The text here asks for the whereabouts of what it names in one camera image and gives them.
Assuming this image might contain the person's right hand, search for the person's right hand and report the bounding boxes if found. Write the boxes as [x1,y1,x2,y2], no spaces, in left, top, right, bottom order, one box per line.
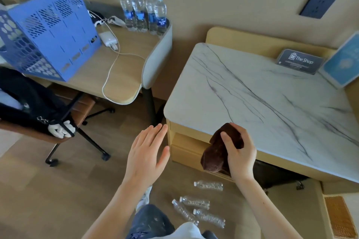
[220,122,257,182]

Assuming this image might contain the person's left hand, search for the person's left hand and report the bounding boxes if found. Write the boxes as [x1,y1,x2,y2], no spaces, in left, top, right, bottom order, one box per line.
[123,123,171,189]

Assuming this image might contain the brown cleaning cloth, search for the brown cleaning cloth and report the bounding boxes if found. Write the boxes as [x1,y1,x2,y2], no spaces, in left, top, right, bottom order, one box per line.
[200,123,245,177]

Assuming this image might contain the person's right forearm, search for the person's right forearm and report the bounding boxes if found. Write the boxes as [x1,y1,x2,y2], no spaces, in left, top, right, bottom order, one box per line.
[234,175,304,239]

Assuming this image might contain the person's left forearm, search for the person's left forearm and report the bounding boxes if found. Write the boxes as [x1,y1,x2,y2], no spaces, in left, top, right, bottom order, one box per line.
[82,181,154,239]

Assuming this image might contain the empty clear plastic bottle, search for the empty clear plastic bottle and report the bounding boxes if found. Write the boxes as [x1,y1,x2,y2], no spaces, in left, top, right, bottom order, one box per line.
[193,181,224,192]
[179,196,210,210]
[193,209,226,229]
[171,199,200,226]

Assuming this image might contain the marble top wooden cabinet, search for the marble top wooden cabinet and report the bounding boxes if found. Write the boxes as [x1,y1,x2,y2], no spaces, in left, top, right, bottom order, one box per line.
[163,27,359,184]

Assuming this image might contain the black suitcase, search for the black suitcase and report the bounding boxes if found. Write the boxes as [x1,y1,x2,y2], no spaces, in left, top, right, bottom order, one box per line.
[252,158,309,191]

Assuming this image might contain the brown office chair black base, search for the brown office chair black base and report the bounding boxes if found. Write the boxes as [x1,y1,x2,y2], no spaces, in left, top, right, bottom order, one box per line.
[0,83,116,167]

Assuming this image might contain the person's blue jeans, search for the person's blue jeans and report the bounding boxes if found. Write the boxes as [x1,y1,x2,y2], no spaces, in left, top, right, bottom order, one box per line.
[126,204,219,239]

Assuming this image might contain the wooden desk grey edge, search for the wooden desk grey edge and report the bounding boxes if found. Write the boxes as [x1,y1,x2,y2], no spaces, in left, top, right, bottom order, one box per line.
[24,1,173,127]

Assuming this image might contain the white glove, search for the white glove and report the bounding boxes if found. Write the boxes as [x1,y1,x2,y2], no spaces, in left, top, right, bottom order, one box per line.
[47,120,76,139]

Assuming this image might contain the person's white shirt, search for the person's white shirt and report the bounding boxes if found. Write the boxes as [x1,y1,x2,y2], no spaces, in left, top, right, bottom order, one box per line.
[168,221,208,239]

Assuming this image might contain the white power adapter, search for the white power adapter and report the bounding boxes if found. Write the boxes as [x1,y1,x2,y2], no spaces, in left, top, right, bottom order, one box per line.
[98,32,119,50]

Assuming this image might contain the dark sign card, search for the dark sign card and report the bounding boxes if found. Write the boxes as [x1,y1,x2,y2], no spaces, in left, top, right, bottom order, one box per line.
[276,49,325,75]

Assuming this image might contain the black bag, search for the black bag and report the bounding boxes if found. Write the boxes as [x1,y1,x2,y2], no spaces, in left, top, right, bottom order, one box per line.
[0,66,77,138]

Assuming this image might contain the full water bottle blue label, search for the full water bottle blue label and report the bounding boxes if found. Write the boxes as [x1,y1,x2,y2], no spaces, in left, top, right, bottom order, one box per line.
[131,0,148,33]
[153,0,168,37]
[145,0,158,35]
[119,0,137,31]

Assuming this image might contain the white face mask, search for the white face mask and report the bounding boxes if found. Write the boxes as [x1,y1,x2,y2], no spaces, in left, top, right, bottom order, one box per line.
[107,15,126,27]

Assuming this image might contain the black cloth item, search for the black cloth item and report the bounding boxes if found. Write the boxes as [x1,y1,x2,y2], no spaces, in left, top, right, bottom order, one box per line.
[86,9,108,25]

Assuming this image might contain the woven wicker basket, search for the woven wicker basket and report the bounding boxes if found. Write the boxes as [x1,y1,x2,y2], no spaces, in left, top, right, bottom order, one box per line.
[323,195,357,239]

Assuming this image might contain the blue perforated file organizer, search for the blue perforated file organizer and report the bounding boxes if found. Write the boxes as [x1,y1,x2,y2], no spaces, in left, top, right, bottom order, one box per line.
[0,0,102,82]

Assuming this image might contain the light blue framed card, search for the light blue framed card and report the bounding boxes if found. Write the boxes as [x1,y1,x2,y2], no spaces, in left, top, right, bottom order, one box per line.
[318,31,359,89]

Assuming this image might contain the white cable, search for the white cable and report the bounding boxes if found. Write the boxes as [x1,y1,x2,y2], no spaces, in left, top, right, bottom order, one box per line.
[88,9,147,103]

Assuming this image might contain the dark blue wall socket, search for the dark blue wall socket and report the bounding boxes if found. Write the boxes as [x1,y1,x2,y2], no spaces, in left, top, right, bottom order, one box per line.
[299,0,338,19]

